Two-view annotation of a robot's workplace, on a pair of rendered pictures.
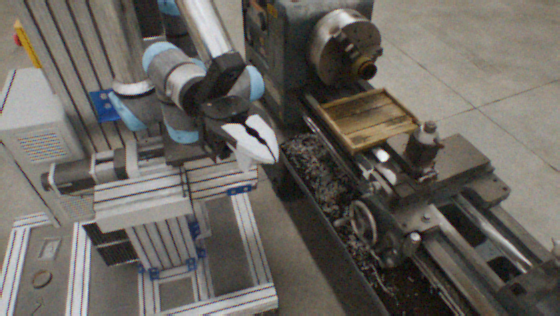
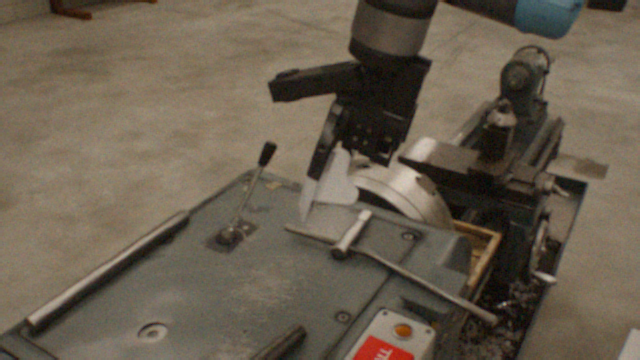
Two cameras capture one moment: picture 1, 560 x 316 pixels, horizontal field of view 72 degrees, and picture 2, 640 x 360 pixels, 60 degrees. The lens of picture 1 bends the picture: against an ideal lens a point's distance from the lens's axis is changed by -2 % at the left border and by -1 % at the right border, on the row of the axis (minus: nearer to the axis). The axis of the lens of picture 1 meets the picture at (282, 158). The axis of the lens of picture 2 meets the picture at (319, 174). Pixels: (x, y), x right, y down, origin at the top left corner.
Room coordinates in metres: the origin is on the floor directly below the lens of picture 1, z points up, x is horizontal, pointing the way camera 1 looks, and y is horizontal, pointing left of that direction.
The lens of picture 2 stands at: (2.13, 0.45, 1.77)
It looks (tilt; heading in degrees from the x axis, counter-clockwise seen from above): 30 degrees down; 237
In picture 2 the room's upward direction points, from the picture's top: straight up
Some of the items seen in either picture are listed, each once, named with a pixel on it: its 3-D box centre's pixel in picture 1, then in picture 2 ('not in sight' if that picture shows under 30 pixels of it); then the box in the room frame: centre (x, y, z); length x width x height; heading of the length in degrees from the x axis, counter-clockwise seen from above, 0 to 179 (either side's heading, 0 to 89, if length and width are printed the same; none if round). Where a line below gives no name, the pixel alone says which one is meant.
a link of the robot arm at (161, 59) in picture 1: (172, 71); not in sight; (0.61, 0.20, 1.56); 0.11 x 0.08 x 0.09; 38
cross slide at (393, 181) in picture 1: (428, 168); (472, 168); (0.94, -0.52, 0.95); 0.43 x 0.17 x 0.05; 115
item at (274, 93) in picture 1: (296, 114); not in sight; (1.87, -0.09, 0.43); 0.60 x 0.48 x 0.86; 25
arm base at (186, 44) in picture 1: (179, 39); not in sight; (1.37, 0.40, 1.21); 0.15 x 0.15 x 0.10
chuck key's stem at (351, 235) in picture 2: not in sight; (353, 232); (1.71, -0.10, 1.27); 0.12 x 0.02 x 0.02; 30
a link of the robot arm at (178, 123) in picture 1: (190, 110); not in sight; (0.62, 0.19, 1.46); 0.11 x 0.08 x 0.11; 128
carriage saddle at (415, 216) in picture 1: (436, 185); (470, 175); (0.90, -0.55, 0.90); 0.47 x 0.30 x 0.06; 115
